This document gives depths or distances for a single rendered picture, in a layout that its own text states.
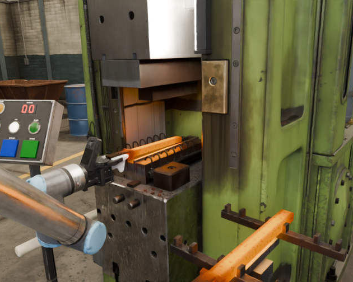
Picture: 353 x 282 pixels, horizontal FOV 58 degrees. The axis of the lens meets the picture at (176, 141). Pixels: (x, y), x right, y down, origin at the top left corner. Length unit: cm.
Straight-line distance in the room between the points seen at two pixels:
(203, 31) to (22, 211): 73
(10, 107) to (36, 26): 888
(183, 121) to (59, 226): 95
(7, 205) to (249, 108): 73
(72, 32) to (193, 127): 808
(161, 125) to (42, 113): 56
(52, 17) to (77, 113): 456
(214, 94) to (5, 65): 999
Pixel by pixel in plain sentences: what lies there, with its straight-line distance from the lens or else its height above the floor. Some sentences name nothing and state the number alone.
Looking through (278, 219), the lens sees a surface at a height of 98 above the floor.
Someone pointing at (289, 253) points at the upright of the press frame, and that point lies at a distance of 164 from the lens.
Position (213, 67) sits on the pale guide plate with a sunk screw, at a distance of 107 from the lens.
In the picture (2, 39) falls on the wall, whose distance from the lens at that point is 1091.
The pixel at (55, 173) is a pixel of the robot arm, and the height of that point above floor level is 105.
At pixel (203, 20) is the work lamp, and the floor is 148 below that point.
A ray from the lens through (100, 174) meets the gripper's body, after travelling 110.
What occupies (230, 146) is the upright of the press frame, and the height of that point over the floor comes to 107.
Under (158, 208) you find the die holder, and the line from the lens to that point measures 111.
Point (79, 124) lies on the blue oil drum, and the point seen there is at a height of 22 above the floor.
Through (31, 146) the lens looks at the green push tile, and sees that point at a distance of 148.
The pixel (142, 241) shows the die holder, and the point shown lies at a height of 72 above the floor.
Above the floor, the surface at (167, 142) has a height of 102.
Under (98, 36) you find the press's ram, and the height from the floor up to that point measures 145.
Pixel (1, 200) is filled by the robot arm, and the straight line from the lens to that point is 74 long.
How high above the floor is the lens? 138
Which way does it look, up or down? 15 degrees down
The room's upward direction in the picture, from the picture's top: 2 degrees counter-clockwise
